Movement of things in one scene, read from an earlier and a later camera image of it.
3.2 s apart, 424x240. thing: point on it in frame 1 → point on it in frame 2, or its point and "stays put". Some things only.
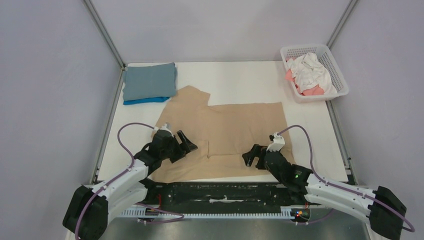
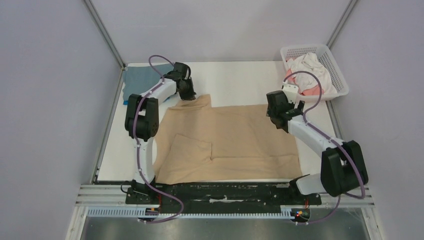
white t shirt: x=308 y=71 stays put
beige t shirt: x=221 y=134 stays put
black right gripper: x=260 y=156 → x=276 y=110
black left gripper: x=182 y=149 → x=191 y=95
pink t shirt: x=316 y=91 stays put
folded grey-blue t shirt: x=150 y=81 stays put
